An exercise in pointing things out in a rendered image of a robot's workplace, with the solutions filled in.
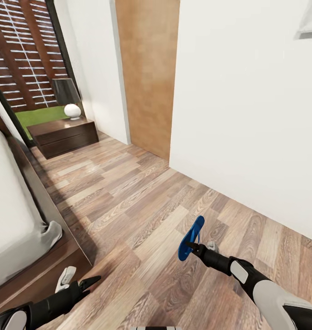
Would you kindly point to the sandal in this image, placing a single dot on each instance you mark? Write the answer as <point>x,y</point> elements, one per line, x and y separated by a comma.
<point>185,250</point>

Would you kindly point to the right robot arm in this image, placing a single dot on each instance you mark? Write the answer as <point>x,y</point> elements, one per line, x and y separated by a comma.
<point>281,309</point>

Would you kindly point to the sliding door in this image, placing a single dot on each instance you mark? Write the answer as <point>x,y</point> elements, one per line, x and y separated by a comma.
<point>148,36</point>

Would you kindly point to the fixed window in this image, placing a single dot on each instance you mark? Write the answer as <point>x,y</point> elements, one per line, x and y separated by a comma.
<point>32,53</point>

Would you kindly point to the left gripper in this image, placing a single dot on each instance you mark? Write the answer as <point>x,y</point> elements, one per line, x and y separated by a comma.
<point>63,301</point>

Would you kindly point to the table lamp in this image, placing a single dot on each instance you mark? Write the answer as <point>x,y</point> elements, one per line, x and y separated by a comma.
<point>66,94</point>

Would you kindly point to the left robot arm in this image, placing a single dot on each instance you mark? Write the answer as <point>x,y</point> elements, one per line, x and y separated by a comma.
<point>31,316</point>

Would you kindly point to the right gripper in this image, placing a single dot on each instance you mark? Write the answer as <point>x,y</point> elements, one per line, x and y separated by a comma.
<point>207,256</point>

